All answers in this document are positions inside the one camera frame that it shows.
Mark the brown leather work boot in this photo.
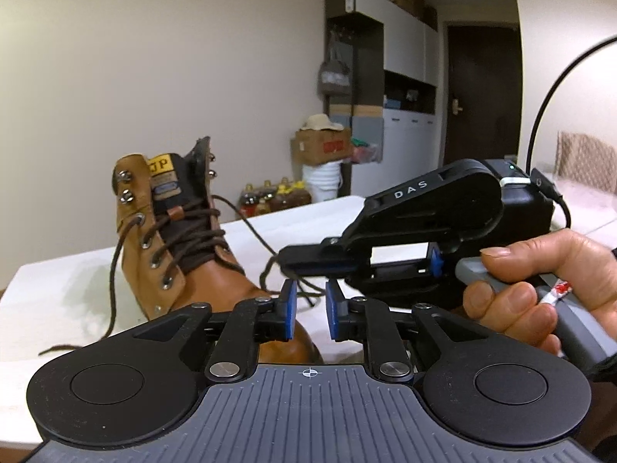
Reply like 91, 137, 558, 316
111, 135, 324, 365

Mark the dark brown shoelace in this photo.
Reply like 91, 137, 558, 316
39, 194, 325, 355

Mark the person's right hand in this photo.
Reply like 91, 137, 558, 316
462, 228, 617, 358

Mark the white plastic bucket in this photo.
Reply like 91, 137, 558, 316
302, 161, 343, 203

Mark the cooking oil bottles cluster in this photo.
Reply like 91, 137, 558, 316
238, 177, 313, 218

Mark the cardboard box with hat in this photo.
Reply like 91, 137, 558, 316
292, 113, 352, 166

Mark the tall dark storage shelf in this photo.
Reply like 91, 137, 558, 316
323, 0, 439, 196

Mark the white dining table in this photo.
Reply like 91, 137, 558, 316
549, 174, 617, 249

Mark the grey hanging bag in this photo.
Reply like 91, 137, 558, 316
318, 30, 354, 97

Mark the quilted dining chair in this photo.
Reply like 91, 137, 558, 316
554, 132, 617, 193

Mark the dark wooden door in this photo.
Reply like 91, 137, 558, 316
443, 25, 523, 164

